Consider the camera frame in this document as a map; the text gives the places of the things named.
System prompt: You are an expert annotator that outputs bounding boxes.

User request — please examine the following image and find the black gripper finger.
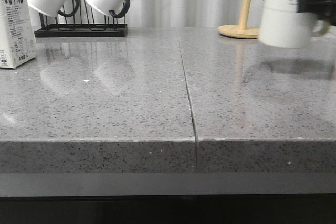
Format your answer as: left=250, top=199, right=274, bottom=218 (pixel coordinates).
left=297, top=0, right=335, bottom=25

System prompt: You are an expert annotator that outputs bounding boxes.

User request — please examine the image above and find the cream HOME mug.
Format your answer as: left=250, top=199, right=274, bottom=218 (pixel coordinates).
left=258, top=0, right=329, bottom=48

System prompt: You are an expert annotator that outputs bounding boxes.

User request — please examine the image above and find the blue white milk carton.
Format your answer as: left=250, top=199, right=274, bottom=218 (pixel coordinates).
left=1, top=0, right=36, bottom=69

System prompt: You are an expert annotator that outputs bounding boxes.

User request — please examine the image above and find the wooden mug tree stand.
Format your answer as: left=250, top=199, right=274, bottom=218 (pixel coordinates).
left=218, top=0, right=259, bottom=39

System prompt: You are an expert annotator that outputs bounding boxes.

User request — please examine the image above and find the black wire mug rack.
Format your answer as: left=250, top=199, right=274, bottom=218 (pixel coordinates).
left=35, top=0, right=127, bottom=38

